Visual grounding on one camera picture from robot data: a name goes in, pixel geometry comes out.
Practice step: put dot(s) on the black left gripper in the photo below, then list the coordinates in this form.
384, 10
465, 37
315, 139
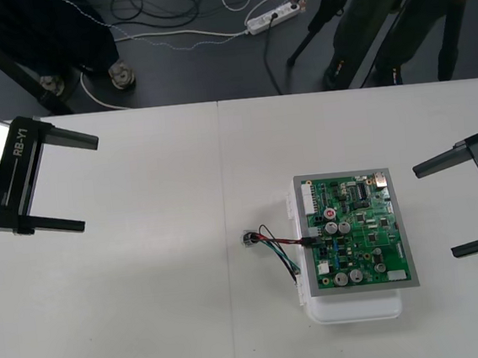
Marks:
18, 175

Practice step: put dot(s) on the black slanted stand leg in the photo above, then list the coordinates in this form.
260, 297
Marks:
52, 106

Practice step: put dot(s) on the milky plastic box with lid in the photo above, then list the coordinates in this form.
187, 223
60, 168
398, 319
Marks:
353, 309

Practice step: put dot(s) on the black tripod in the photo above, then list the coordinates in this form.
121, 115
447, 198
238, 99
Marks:
448, 49

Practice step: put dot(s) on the white power strip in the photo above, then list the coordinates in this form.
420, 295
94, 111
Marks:
274, 16

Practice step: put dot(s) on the green circuit board grey frame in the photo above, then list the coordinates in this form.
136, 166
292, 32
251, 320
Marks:
367, 234

